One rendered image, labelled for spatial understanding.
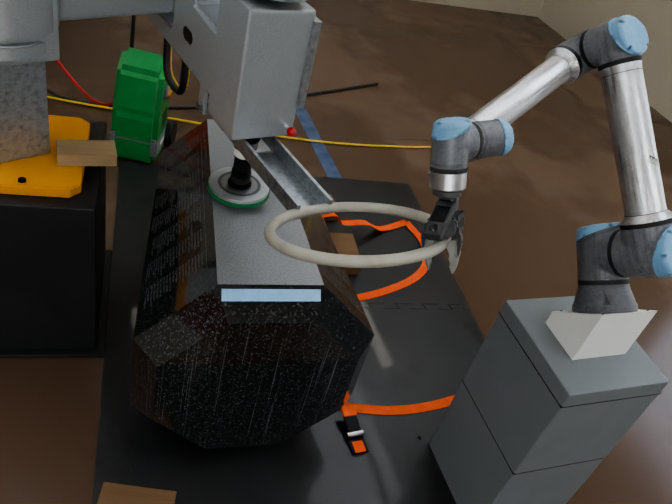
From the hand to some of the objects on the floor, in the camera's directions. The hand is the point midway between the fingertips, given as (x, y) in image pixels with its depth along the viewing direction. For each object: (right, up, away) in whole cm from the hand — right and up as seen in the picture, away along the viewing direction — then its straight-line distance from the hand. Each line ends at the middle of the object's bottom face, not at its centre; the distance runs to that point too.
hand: (439, 267), depth 164 cm
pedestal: (-160, -17, +118) cm, 199 cm away
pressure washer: (-144, +67, +226) cm, 276 cm away
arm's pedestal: (+36, -89, +100) cm, 138 cm away
